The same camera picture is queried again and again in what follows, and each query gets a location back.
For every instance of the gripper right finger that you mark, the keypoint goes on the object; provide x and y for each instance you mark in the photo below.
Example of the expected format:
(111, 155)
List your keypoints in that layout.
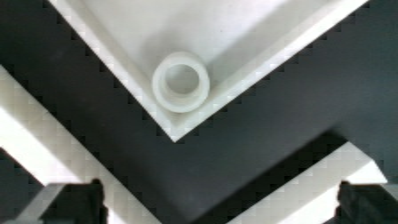
(368, 204)

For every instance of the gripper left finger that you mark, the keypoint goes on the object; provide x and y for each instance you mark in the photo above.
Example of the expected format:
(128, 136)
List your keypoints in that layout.
(66, 204)

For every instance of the white square tabletop panel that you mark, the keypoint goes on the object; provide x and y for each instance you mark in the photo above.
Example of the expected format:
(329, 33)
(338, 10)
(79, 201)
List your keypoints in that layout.
(191, 49)

